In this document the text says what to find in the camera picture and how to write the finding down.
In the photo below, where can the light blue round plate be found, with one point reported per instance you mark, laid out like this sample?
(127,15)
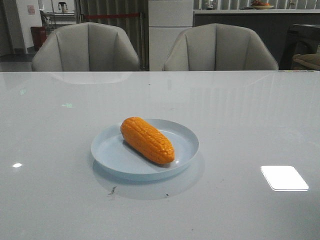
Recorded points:
(119,159)

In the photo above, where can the beige upholstered chair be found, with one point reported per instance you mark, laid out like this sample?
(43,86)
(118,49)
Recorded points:
(86,47)
(219,47)

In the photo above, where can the fruit bowl on counter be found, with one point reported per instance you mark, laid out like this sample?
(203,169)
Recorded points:
(260,5)

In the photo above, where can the grey counter with white top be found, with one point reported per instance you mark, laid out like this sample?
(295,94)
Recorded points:
(270,24)

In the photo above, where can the right beige upholstered chair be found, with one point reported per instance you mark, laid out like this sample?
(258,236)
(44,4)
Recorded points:
(219,47)

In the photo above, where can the olive cushion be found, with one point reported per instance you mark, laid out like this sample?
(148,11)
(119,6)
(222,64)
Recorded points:
(307,61)

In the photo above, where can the left beige upholstered chair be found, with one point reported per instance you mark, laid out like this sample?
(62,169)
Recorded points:
(86,47)

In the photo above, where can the white cabinet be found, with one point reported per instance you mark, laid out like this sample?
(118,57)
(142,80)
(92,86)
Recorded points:
(166,20)

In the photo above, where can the red barrier belt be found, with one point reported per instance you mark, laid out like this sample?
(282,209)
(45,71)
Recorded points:
(112,16)

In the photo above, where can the red trash bin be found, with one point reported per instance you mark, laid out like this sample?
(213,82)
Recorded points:
(38,36)

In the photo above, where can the dark side table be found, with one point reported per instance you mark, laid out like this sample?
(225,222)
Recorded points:
(300,39)

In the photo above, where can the orange toy corn cob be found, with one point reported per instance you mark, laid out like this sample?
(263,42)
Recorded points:
(147,140)

